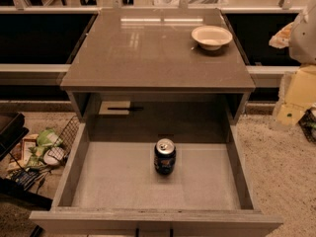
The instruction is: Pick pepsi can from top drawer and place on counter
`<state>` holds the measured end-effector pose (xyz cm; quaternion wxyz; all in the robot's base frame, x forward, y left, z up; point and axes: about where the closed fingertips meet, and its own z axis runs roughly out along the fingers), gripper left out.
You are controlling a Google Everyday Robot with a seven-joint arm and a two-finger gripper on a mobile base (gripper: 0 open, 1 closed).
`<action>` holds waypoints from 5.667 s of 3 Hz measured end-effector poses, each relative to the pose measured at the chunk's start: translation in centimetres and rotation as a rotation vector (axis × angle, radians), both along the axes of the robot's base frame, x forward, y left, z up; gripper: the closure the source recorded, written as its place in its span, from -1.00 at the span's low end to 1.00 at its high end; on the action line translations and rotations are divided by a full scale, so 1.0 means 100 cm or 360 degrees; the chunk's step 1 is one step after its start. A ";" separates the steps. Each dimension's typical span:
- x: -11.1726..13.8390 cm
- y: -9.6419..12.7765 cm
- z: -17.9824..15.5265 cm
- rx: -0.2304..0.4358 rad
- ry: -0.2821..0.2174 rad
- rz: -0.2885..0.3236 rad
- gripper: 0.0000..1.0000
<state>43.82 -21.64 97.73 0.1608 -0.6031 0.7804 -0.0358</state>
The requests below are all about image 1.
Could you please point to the black wire basket right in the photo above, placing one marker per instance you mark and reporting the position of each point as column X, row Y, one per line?
column 308, row 126

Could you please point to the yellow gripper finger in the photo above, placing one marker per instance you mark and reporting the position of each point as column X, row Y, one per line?
column 299, row 97

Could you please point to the black wire basket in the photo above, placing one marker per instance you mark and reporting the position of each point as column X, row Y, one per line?
column 25, row 177
column 308, row 126

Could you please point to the grey open top drawer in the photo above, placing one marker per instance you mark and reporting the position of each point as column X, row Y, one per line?
column 110, row 188

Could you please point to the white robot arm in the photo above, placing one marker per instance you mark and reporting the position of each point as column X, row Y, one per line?
column 300, row 37

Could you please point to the green snack bag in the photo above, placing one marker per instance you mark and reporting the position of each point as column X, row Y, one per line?
column 45, row 149

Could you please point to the white paper bowl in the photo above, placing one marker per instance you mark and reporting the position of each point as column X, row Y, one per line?
column 211, row 37

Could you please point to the blue pepsi can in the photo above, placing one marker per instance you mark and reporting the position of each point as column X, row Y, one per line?
column 164, row 156

